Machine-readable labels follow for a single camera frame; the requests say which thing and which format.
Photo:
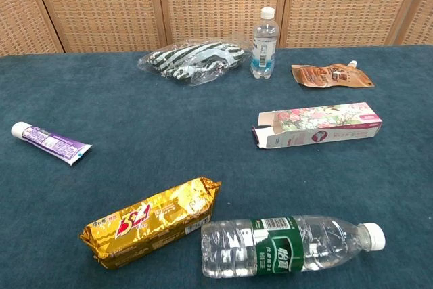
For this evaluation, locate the purple white toothpaste tube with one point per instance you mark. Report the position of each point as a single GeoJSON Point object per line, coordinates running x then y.
{"type": "Point", "coordinates": [50, 141]}

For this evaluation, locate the floral toothpaste carton box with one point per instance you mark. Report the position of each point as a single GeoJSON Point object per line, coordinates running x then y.
{"type": "Point", "coordinates": [321, 126]}

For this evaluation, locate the large green-label water bottle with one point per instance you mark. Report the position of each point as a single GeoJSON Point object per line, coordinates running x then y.
{"type": "Point", "coordinates": [277, 248]}

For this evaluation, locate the striped cloth in plastic bag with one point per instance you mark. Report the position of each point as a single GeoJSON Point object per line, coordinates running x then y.
{"type": "Point", "coordinates": [189, 59]}

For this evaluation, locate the small blue-label water bottle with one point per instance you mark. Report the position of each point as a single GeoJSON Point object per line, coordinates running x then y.
{"type": "Point", "coordinates": [264, 48]}

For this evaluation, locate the brown spout pouch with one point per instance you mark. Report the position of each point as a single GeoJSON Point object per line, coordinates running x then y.
{"type": "Point", "coordinates": [324, 76]}

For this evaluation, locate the blue carpet table cover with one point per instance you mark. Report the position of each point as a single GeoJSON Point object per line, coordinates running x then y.
{"type": "Point", "coordinates": [152, 126]}

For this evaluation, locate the gold foil biscuit packet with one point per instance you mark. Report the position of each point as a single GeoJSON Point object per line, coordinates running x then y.
{"type": "Point", "coordinates": [149, 224]}

